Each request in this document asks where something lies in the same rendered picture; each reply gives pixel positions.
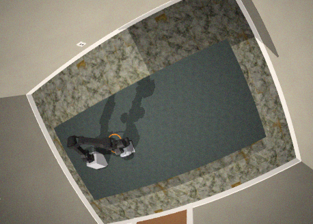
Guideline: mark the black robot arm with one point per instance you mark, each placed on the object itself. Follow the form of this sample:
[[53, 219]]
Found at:
[[103, 143]]

